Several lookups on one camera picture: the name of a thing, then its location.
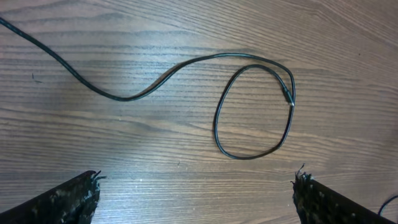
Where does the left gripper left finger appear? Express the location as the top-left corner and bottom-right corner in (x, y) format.
(1, 170), (104, 224)

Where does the braided black USB cable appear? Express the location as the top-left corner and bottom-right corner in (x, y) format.
(0, 17), (296, 161)

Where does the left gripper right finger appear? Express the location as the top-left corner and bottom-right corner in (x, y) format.
(292, 169), (397, 224)

